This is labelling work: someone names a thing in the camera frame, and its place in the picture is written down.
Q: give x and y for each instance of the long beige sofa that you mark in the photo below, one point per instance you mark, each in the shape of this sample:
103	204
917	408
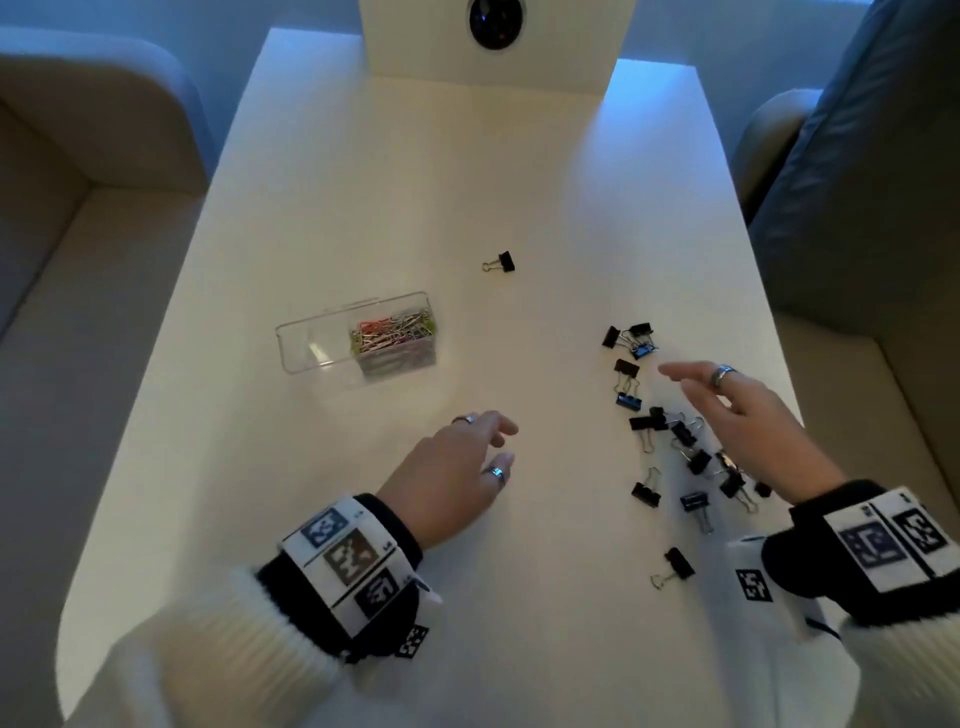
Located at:
75	300

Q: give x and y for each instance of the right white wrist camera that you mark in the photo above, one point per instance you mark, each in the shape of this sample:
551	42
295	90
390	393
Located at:
754	585

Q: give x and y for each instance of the group of black binder clips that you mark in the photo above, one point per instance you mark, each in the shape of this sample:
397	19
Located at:
626	367

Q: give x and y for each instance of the person's left hand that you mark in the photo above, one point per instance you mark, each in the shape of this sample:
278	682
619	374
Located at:
442	487

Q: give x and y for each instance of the person's left forearm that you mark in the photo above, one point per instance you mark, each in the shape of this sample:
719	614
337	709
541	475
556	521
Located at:
210	660

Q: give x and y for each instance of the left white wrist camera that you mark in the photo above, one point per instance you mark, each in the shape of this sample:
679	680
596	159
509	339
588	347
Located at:
412	641

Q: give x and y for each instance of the marker wristband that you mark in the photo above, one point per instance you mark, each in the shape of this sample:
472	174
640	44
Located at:
345	562
877	540

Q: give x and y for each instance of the right marker wristband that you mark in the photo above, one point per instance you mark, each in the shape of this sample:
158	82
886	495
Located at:
877	540

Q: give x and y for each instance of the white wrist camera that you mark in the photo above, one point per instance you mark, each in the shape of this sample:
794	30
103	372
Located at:
412	641
754	585

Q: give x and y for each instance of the transparent box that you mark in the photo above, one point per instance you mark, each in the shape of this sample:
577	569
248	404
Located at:
307	345

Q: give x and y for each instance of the silver-rimmed round socket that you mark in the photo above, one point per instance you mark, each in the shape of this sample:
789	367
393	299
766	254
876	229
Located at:
496	19

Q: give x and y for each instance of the single black binder clip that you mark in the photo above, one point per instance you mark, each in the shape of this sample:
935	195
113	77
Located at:
507	262

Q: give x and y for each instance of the person's right hand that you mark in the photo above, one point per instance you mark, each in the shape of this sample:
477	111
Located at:
765	435

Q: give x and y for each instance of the left marker wristband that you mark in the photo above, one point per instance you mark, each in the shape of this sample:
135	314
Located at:
345	562

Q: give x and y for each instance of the white socket panel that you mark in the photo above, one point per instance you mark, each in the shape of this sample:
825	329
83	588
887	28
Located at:
420	37

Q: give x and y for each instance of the pile of coloured paper clips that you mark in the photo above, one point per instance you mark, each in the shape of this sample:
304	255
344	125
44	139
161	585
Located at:
390	334

